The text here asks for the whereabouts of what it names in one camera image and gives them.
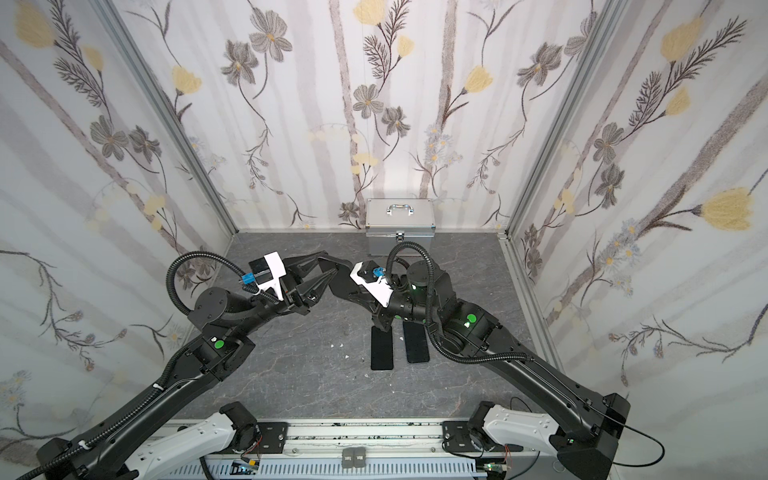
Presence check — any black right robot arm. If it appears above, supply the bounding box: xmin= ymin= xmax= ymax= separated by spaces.
xmin=343 ymin=261 xmax=630 ymax=479

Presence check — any blue phone black screen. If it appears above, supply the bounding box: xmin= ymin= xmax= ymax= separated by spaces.
xmin=403 ymin=322 xmax=430 ymax=364

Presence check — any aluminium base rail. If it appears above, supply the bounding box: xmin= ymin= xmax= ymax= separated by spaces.
xmin=128 ymin=418 xmax=541 ymax=480

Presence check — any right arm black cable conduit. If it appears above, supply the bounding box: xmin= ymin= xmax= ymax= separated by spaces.
xmin=385 ymin=241 xmax=529 ymax=365

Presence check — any white vented cable duct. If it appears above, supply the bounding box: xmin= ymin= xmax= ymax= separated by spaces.
xmin=161 ymin=458 xmax=490 ymax=480

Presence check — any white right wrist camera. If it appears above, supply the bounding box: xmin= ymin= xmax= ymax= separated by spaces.
xmin=350 ymin=260 xmax=393 ymax=307

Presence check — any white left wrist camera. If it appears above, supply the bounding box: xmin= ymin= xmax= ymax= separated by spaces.
xmin=241 ymin=252 xmax=287 ymax=302

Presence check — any black phone with pink edge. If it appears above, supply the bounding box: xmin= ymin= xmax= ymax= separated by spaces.
xmin=370 ymin=327 xmax=394 ymax=371

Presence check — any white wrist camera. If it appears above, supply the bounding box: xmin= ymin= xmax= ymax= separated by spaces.
xmin=241 ymin=252 xmax=287 ymax=302
xmin=350 ymin=260 xmax=393 ymax=307

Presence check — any silver aluminium first aid case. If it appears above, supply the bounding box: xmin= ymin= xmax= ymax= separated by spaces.
xmin=365 ymin=198 xmax=436 ymax=257

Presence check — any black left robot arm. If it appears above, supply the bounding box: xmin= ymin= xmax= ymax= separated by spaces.
xmin=23 ymin=251 xmax=351 ymax=479

